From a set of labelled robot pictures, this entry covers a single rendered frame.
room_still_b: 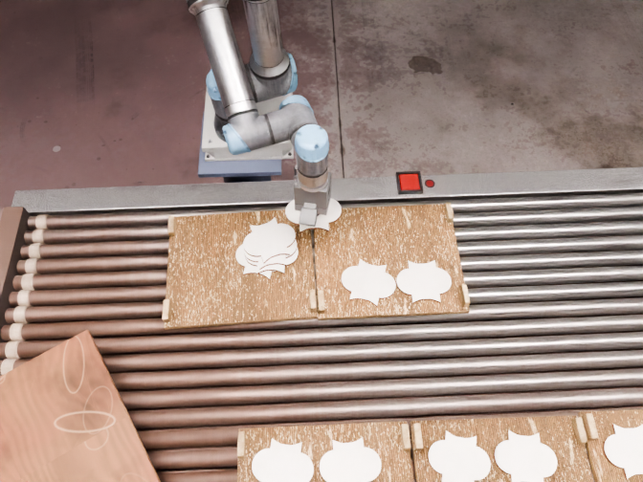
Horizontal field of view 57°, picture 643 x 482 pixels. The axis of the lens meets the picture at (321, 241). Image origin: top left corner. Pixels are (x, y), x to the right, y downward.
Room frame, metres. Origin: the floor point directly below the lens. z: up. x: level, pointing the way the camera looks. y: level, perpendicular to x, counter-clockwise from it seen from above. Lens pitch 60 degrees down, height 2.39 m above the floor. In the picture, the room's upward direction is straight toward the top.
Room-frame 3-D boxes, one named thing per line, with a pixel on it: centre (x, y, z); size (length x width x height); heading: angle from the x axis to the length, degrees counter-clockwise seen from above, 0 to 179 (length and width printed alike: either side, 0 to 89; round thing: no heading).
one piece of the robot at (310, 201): (0.85, 0.03, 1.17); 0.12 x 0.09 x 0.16; 169
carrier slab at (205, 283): (0.78, 0.23, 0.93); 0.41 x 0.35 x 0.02; 94
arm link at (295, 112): (0.96, 0.07, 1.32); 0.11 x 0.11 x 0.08; 18
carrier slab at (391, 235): (0.80, -0.19, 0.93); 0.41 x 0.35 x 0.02; 93
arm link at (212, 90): (1.28, 0.27, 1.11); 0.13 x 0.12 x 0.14; 108
